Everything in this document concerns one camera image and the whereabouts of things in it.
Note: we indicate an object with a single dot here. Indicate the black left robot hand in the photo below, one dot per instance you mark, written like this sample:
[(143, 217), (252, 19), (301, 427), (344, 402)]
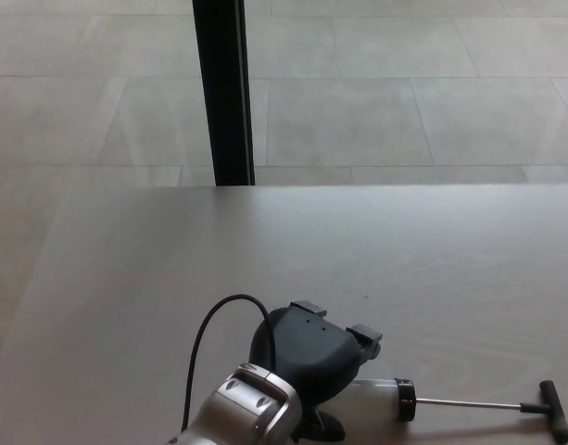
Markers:
[(306, 352)]

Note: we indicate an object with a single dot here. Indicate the black vertical post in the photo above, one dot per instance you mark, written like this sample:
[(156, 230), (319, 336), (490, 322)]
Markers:
[(223, 92)]

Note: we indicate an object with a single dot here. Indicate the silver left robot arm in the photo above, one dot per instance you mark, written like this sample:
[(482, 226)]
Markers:
[(246, 408)]

